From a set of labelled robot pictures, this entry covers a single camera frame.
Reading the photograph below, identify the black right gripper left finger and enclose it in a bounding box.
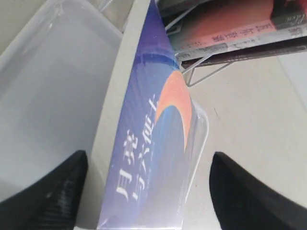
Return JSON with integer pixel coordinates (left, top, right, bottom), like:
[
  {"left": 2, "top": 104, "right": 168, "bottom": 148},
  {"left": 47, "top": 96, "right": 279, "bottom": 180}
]
[{"left": 0, "top": 150, "right": 88, "bottom": 230}]

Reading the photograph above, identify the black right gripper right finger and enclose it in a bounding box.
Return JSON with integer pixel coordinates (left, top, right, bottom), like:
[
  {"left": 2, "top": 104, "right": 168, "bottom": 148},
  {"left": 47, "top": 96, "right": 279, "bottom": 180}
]
[{"left": 212, "top": 152, "right": 307, "bottom": 230}]

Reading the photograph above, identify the blue spine book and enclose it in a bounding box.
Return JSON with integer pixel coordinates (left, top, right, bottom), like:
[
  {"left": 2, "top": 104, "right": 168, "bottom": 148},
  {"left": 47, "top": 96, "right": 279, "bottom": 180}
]
[{"left": 97, "top": 1, "right": 193, "bottom": 230}]

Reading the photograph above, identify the dark brown spine book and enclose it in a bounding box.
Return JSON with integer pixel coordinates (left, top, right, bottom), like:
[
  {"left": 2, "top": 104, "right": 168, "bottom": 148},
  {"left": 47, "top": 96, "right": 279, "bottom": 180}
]
[{"left": 181, "top": 43, "right": 307, "bottom": 70}]

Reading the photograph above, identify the red teal spine book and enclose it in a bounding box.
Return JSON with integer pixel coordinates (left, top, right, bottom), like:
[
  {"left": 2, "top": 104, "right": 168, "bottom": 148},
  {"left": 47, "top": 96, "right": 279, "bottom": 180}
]
[{"left": 168, "top": 0, "right": 307, "bottom": 52}]

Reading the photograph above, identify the light grey spine book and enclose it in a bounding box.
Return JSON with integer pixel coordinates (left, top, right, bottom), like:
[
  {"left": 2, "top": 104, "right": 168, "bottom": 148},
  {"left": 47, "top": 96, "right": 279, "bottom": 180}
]
[{"left": 175, "top": 27, "right": 307, "bottom": 62}]

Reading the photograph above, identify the white plastic tray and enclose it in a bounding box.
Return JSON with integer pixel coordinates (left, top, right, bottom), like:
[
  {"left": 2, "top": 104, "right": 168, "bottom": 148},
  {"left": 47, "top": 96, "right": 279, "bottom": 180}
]
[{"left": 0, "top": 0, "right": 209, "bottom": 230}]

